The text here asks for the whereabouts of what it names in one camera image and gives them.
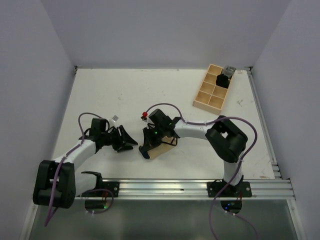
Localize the wooden compartment organizer box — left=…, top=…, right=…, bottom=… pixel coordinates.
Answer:
left=192, top=64, right=235, bottom=115

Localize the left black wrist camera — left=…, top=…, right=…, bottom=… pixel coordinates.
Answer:
left=88, top=117, right=117, bottom=141

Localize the rolled black garment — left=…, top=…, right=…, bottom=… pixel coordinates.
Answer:
left=216, top=74, right=230, bottom=89

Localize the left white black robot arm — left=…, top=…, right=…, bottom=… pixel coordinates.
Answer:
left=32, top=125, right=138, bottom=209

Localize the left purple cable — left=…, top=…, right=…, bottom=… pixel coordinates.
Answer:
left=44, top=112, right=115, bottom=227

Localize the aluminium rail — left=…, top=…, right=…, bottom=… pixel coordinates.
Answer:
left=78, top=175, right=295, bottom=201
left=246, top=66, right=283, bottom=180

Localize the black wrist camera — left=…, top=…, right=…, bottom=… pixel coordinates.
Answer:
left=140, top=108, right=172, bottom=128
left=88, top=117, right=117, bottom=141

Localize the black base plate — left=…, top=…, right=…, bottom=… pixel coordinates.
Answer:
left=206, top=180, right=253, bottom=198
left=75, top=181, right=120, bottom=198

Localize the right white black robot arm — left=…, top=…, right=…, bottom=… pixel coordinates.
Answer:
left=139, top=115, right=248, bottom=197

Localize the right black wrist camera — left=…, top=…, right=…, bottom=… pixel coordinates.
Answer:
left=140, top=108, right=172, bottom=128

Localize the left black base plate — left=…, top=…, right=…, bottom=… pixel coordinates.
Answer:
left=75, top=181, right=120, bottom=198

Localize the aluminium front rail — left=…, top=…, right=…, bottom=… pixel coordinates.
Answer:
left=78, top=175, right=295, bottom=201

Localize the beige underwear with navy trim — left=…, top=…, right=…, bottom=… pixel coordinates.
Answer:
left=139, top=137, right=178, bottom=160

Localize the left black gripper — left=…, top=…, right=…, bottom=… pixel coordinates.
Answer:
left=101, top=124, right=138, bottom=152

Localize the aluminium right side rail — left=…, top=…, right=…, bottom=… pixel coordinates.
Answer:
left=246, top=66, right=283, bottom=180

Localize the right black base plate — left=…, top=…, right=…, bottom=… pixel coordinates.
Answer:
left=206, top=180, right=253, bottom=198

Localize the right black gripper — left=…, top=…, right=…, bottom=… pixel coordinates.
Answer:
left=142, top=125, right=165, bottom=152

